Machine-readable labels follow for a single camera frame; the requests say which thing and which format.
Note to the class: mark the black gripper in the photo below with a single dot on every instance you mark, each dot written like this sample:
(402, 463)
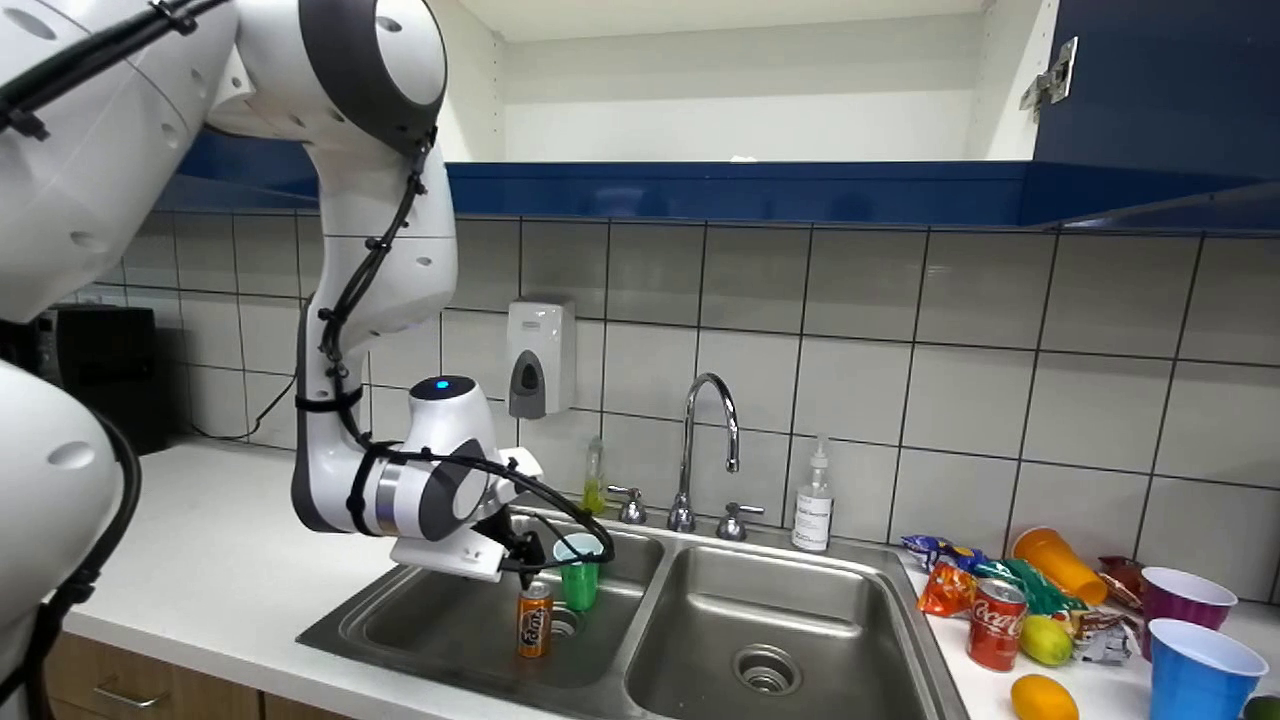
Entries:
(524, 552)

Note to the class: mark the orange Fanta can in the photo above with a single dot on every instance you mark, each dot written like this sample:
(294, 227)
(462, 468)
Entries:
(534, 623)

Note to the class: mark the stainless steel double sink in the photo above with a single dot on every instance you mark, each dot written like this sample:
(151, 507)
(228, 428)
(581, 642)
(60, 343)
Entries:
(684, 631)

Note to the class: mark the green plastic cup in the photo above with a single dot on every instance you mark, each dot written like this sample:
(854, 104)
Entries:
(579, 569)

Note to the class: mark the green dish soap bottle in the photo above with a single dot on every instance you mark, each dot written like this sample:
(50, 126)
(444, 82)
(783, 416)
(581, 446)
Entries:
(592, 495)

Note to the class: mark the white soap dispenser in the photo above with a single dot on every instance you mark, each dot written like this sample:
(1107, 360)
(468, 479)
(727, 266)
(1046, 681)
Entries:
(540, 357)

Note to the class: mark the clear hand soap bottle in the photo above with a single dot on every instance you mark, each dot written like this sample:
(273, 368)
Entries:
(815, 507)

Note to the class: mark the orange snack bag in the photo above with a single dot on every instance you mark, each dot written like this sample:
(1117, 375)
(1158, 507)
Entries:
(944, 591)

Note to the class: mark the black coffee machine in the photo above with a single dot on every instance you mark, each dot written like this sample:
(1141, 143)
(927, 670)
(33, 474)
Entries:
(102, 353)

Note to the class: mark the wooden lower cabinet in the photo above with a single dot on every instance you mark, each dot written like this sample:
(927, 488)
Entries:
(98, 681)

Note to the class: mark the red Coca-Cola can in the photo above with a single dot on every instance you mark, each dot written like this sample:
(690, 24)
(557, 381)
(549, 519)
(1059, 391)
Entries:
(992, 625)

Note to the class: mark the yellow lemon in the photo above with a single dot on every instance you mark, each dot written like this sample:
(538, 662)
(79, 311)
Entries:
(1040, 696)

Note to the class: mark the green apple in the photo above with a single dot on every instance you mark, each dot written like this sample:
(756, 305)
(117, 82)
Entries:
(1046, 642)

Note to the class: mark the purple plastic cup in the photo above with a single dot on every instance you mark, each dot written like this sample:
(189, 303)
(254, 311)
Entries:
(1175, 593)

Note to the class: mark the blue plastic cup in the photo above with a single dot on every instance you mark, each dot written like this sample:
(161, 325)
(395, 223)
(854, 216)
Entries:
(1203, 675)

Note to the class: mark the blue upper cabinet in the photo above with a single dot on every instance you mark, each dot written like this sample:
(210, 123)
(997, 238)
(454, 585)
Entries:
(1001, 113)

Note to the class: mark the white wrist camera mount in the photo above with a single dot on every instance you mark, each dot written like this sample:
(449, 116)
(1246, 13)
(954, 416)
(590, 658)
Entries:
(462, 552)

